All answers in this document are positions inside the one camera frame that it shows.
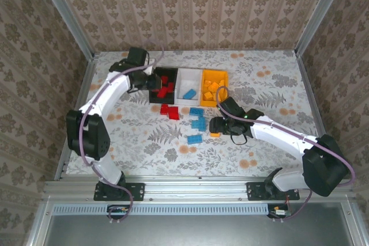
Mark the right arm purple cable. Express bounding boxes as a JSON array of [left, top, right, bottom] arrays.
[[216, 85, 355, 224]]

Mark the aluminium table side rail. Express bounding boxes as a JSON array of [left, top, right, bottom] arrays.
[[295, 51, 328, 146], [54, 52, 100, 182]]

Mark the white plastic bin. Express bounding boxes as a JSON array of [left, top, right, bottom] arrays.
[[175, 68, 204, 107]]

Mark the small cable connector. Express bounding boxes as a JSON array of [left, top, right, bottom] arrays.
[[107, 204, 130, 219], [268, 203, 291, 218]]

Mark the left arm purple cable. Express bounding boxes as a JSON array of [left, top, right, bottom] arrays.
[[78, 39, 165, 225]]

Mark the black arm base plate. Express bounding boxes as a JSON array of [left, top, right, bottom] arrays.
[[93, 181, 145, 201], [246, 182, 300, 201]]

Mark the horizontal aluminium frame rail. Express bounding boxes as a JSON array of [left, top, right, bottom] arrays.
[[43, 176, 356, 201]]

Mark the yellow plastic bin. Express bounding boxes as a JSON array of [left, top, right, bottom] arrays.
[[199, 69, 229, 107]]

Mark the black plastic bin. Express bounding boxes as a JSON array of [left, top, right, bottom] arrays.
[[148, 66, 178, 105]]

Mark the floral table cover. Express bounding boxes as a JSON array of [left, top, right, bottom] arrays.
[[66, 51, 323, 176]]

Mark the thin black cable loop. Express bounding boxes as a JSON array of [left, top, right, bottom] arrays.
[[229, 133, 249, 146]]

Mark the aluminium frame post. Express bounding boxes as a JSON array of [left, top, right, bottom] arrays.
[[33, 0, 96, 58], [294, 0, 337, 55]]

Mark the grey metal panel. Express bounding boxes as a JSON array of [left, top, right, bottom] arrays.
[[43, 213, 354, 246]]

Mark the slotted grey cable duct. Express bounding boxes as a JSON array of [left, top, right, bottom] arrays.
[[52, 203, 273, 215]]

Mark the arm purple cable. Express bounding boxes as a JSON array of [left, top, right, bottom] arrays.
[[216, 85, 355, 224], [78, 39, 165, 225]]

